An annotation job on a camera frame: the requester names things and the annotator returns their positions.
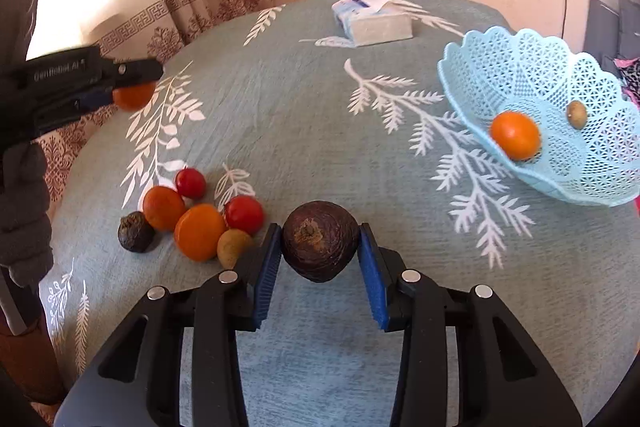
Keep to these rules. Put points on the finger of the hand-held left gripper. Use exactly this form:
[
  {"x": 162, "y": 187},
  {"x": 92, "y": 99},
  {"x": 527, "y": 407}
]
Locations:
[
  {"x": 132, "y": 71},
  {"x": 95, "y": 100}
]

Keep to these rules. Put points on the light brown round fruit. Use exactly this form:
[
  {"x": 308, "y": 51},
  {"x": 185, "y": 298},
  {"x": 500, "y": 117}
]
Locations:
[
  {"x": 577, "y": 115},
  {"x": 232, "y": 247}
]

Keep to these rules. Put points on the light blue plastic basket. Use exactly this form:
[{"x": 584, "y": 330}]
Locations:
[{"x": 575, "y": 67}]

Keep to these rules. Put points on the orange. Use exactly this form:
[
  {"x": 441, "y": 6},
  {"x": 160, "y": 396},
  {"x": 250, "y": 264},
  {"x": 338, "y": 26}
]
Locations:
[
  {"x": 162, "y": 207},
  {"x": 515, "y": 136},
  {"x": 134, "y": 97},
  {"x": 199, "y": 233}
]

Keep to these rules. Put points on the large dark brown round fruit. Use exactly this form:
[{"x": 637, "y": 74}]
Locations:
[{"x": 320, "y": 242}]

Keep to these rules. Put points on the grey upholstered bed frame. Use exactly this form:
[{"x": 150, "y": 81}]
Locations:
[{"x": 600, "y": 32}]

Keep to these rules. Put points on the grey tufted cushion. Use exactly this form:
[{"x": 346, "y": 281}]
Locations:
[{"x": 630, "y": 22}]

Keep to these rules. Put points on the small red tomato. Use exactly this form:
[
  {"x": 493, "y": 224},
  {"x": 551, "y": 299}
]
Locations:
[{"x": 190, "y": 183}]

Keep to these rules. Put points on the small dark brown round fruit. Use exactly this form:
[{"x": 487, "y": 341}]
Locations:
[{"x": 136, "y": 233}]

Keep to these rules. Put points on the large red tomato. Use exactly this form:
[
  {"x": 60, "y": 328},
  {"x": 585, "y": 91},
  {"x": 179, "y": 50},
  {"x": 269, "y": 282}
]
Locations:
[{"x": 244, "y": 214}]

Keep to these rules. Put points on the tissue pack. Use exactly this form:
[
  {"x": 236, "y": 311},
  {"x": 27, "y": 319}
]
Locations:
[{"x": 375, "y": 24}]

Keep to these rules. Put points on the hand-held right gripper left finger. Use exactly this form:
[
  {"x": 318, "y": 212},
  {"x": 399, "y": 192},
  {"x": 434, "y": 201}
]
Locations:
[{"x": 267, "y": 277}]

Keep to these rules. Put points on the person's left hand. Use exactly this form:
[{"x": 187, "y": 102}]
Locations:
[{"x": 25, "y": 207}]

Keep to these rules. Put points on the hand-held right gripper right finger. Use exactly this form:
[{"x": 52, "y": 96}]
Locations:
[{"x": 372, "y": 277}]

